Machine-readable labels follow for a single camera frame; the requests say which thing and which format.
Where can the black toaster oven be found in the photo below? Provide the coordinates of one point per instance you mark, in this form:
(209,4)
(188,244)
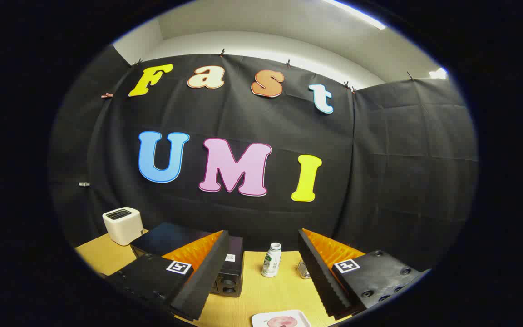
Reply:
(170,238)

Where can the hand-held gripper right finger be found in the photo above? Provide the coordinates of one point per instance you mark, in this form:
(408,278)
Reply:
(320,277)

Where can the white bread toaster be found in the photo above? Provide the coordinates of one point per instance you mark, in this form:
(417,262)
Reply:
(123,227)

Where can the black backdrop cloth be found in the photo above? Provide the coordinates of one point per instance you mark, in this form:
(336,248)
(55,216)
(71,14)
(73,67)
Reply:
(379,181)

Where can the white square plate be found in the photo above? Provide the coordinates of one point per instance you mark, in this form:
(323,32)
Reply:
(259,320)

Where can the clear glass stick holder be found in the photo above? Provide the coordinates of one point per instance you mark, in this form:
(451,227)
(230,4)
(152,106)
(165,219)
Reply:
(303,270)

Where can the pink meat slice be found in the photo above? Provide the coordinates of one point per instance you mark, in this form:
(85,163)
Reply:
(282,322)

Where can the white bottle green label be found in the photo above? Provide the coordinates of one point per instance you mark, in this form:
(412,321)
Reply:
(271,262)

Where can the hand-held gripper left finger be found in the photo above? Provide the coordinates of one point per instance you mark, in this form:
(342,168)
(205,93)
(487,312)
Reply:
(207,272)

